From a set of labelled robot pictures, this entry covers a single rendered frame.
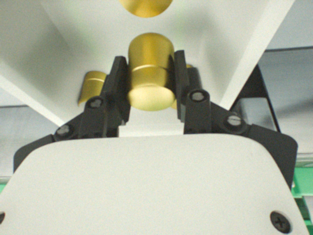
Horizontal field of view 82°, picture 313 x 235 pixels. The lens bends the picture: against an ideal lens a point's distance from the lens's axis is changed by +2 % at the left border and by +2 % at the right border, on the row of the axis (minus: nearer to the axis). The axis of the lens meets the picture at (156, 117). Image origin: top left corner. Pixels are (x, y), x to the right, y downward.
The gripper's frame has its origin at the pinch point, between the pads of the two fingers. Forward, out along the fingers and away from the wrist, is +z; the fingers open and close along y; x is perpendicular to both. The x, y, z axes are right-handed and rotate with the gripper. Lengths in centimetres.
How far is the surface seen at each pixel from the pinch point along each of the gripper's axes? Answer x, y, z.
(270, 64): -5.0, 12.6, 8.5
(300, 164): -11.3, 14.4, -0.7
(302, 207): -18.0, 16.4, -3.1
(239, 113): -6.9, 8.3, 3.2
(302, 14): -0.5, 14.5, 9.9
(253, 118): -6.5, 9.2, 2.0
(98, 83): -4.5, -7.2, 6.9
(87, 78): -4.2, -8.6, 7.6
